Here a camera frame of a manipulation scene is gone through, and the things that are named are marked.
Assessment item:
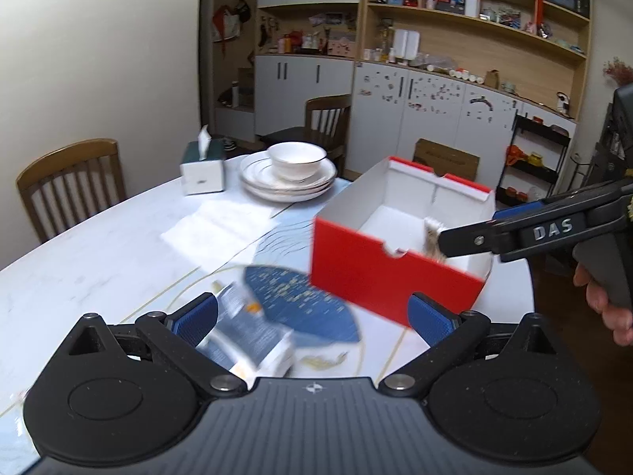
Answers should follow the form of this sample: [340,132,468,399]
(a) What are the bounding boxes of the green and white tissue box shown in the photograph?
[179,125,226,196]

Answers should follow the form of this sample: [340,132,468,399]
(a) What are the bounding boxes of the red and white cardboard box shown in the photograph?
[309,156,497,330]

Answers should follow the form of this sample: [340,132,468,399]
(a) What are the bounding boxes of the white paper sheet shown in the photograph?
[161,203,278,273]

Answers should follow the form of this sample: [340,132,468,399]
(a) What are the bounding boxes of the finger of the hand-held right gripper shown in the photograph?
[436,206,601,264]
[492,178,626,223]

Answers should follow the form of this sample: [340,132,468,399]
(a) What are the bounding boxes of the dark wooden chair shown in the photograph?
[260,94,353,171]

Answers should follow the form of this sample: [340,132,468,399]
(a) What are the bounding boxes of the clear plastic bag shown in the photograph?
[410,52,458,72]

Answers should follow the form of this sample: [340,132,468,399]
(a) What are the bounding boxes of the white cabinet with black handles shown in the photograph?
[254,54,357,142]

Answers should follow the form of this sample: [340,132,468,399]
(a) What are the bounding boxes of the pink storage box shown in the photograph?
[328,34,357,59]

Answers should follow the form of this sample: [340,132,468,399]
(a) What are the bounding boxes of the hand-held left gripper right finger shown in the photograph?
[378,292,562,399]

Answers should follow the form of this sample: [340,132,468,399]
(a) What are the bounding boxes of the person's right hand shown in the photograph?
[574,263,633,347]

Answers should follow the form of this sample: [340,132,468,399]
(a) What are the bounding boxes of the cotton swab pack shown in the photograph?
[423,217,448,264]

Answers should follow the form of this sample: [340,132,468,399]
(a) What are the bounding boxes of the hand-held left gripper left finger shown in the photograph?
[66,292,248,399]

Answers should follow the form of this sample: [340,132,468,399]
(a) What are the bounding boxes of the red dried flower bunch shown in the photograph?
[603,57,633,85]

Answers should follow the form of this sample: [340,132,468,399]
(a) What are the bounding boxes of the blue and white sachet packet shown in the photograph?
[200,282,298,377]

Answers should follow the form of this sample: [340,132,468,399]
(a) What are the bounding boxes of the black rack cart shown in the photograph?
[496,114,577,207]

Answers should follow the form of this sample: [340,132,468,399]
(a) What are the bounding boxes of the white cabinet with stickers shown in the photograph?
[351,62,579,184]

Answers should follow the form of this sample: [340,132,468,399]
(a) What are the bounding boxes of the white tote bag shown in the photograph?
[212,0,250,43]

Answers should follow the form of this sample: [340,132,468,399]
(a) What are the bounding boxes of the light wooden chair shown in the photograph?
[16,139,127,243]

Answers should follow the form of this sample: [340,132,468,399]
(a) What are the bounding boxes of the white gold-rimmed bowl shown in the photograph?
[267,142,328,182]

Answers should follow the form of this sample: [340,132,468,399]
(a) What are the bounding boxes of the wooden shelf unit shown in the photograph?
[358,0,591,124]

